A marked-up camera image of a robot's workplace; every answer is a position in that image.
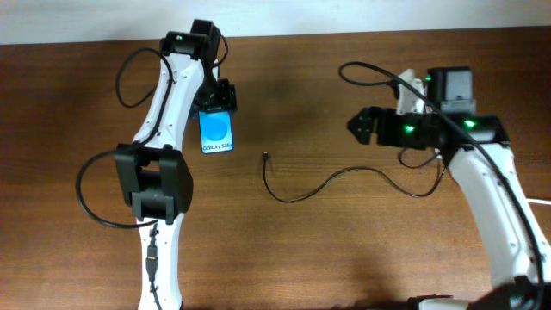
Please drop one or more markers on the blue Galaxy smartphone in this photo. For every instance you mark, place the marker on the blue Galaxy smartphone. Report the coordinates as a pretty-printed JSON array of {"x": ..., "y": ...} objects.
[{"x": 216, "y": 132}]

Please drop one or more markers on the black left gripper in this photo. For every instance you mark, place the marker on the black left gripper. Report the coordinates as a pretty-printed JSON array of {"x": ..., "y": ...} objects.
[{"x": 225, "y": 101}]

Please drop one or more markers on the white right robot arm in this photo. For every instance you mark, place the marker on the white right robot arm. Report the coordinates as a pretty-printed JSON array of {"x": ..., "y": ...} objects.
[{"x": 440, "y": 113}]

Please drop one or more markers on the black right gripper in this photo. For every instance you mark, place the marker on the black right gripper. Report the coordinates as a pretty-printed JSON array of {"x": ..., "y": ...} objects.
[{"x": 383, "y": 127}]

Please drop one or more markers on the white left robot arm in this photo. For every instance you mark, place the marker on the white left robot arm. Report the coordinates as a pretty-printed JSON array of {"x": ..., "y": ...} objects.
[{"x": 155, "y": 180}]

